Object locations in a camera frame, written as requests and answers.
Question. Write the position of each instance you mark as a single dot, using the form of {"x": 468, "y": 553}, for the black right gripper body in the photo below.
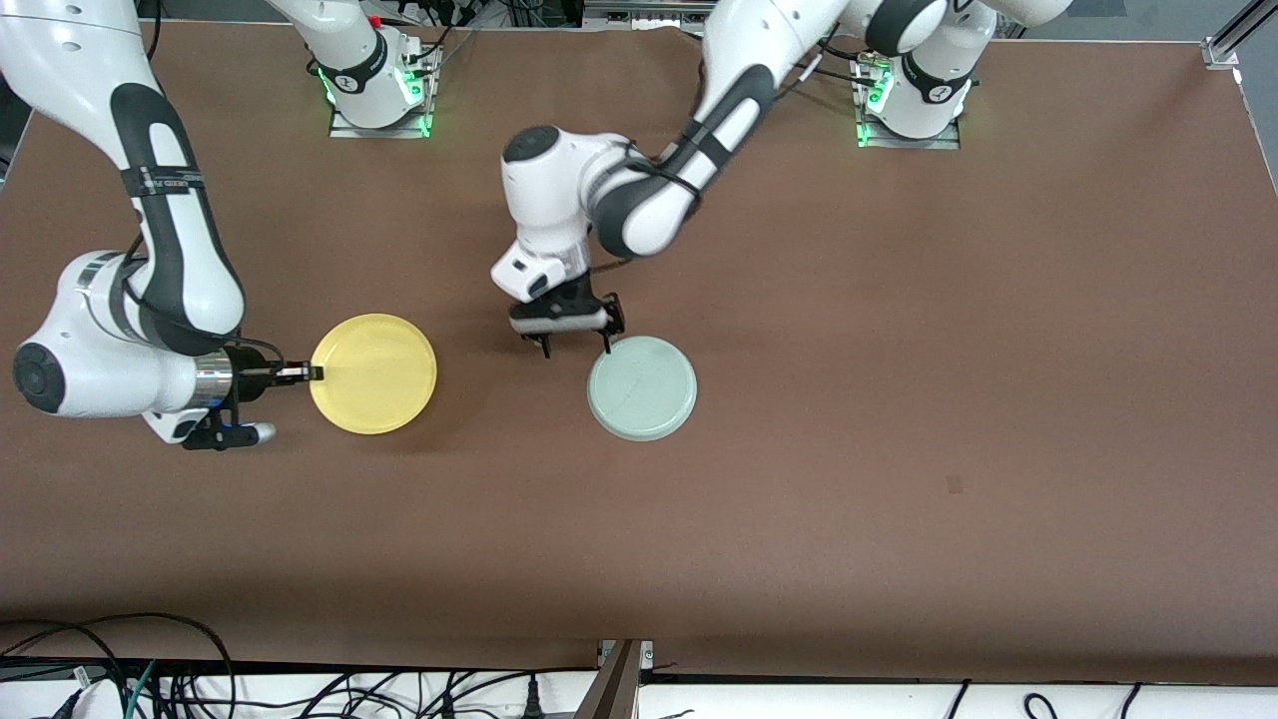
{"x": 247, "y": 374}

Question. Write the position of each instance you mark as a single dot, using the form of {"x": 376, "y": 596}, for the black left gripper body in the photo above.
{"x": 577, "y": 296}

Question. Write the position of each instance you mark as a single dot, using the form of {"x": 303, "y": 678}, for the grey metal device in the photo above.
{"x": 644, "y": 12}

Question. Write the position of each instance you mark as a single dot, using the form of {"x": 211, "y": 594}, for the black power plug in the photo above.
{"x": 449, "y": 707}
{"x": 534, "y": 699}

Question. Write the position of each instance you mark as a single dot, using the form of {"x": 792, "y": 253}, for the small metal bracket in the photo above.
{"x": 647, "y": 654}

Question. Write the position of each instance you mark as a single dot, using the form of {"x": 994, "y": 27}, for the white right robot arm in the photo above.
{"x": 100, "y": 369}

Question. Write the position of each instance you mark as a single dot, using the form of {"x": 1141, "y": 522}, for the aluminium corner bracket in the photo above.
{"x": 1220, "y": 52}

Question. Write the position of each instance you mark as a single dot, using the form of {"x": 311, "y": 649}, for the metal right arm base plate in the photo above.
{"x": 384, "y": 132}

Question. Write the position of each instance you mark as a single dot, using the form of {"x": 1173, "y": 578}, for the aluminium profile post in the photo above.
{"x": 614, "y": 689}

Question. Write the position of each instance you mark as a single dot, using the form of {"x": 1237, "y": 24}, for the brown table cover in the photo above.
{"x": 639, "y": 549}

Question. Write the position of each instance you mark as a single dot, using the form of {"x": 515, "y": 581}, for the pale green plate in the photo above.
{"x": 642, "y": 389}

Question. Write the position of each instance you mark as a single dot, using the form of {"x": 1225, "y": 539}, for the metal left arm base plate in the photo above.
{"x": 914, "y": 144}

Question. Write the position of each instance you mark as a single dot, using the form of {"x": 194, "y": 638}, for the yellow plate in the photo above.
{"x": 377, "y": 374}

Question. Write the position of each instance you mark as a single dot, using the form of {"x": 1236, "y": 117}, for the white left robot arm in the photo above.
{"x": 559, "y": 190}

